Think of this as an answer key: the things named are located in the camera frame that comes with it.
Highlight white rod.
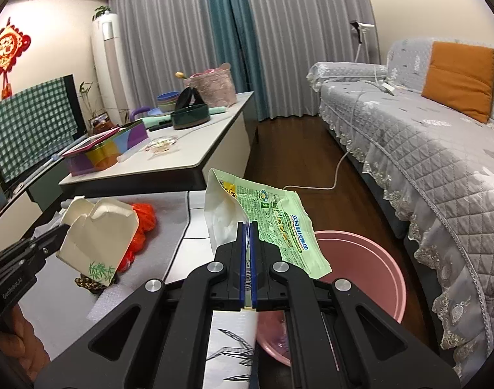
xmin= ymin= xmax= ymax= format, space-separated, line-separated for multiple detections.
xmin=12 ymin=151 xmax=70 ymax=190

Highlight black television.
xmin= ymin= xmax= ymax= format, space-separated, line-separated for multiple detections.
xmin=63 ymin=74 xmax=86 ymax=131

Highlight white paper takeout box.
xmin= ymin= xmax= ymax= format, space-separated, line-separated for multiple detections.
xmin=56 ymin=196 xmax=140 ymax=287

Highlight grey curtain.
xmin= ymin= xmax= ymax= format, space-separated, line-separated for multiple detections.
xmin=105 ymin=0 xmax=380 ymax=123

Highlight green checked cloth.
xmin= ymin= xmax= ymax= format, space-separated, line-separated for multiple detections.
xmin=0 ymin=77 xmax=80 ymax=182

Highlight grey foam mat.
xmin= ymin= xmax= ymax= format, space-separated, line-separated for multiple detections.
xmin=18 ymin=190 xmax=191 ymax=359

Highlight white coffee table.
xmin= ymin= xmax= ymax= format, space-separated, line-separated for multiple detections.
xmin=58 ymin=91 xmax=258 ymax=202

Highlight white standing air conditioner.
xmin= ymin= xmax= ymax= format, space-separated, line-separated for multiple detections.
xmin=91 ymin=13 xmax=131 ymax=125

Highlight red knot wall ornament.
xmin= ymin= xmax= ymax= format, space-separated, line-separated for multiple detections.
xmin=0 ymin=18 xmax=32 ymax=100

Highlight red plastic bag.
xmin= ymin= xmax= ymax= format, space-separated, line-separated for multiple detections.
xmin=117 ymin=203 xmax=157 ymax=273

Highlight person's left hand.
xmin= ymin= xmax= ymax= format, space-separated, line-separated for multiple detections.
xmin=0 ymin=303 xmax=52 ymax=379

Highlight pink lace basket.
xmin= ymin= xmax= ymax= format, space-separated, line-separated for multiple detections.
xmin=183 ymin=63 xmax=238 ymax=108

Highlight pink plastic basin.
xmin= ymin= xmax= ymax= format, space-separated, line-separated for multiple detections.
xmin=255 ymin=230 xmax=407 ymax=367

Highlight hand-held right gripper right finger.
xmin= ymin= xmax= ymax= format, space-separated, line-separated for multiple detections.
xmin=250 ymin=221 xmax=462 ymax=389

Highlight sofa with grey quilted cover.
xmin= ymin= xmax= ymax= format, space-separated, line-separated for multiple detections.
xmin=306 ymin=36 xmax=494 ymax=377

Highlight mint green tray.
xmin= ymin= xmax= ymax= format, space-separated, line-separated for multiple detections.
xmin=141 ymin=105 xmax=228 ymax=131

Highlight brown patterned cloth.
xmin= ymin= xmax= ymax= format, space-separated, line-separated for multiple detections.
xmin=74 ymin=273 xmax=119 ymax=293

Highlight bamboo plant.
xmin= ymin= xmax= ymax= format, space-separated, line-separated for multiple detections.
xmin=77 ymin=81 xmax=100 ymax=119

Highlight television cabinet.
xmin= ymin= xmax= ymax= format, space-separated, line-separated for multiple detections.
xmin=0 ymin=157 xmax=70 ymax=233

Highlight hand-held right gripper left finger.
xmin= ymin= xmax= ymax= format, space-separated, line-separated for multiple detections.
xmin=34 ymin=221 xmax=252 ymax=389

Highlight white power strip with cable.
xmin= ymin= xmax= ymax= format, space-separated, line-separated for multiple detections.
xmin=283 ymin=75 xmax=397 ymax=192

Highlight stacked plastic bowls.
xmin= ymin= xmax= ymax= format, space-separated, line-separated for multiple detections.
xmin=156 ymin=91 xmax=181 ymax=112

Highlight colourful box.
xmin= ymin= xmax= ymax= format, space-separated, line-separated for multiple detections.
xmin=62 ymin=121 xmax=150 ymax=177

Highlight orange cushion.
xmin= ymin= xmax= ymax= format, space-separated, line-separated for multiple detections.
xmin=421 ymin=41 xmax=494 ymax=124

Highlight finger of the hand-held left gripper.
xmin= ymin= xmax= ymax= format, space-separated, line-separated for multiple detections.
xmin=0 ymin=235 xmax=65 ymax=270
xmin=28 ymin=224 xmax=70 ymax=246

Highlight clear packet of trinkets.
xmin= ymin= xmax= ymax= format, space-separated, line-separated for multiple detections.
xmin=144 ymin=136 xmax=181 ymax=155

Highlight green plastic package bag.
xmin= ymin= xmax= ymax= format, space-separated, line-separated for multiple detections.
xmin=204 ymin=168 xmax=333 ymax=280

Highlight teal curtain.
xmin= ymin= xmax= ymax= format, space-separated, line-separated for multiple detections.
xmin=202 ymin=0 xmax=273 ymax=123

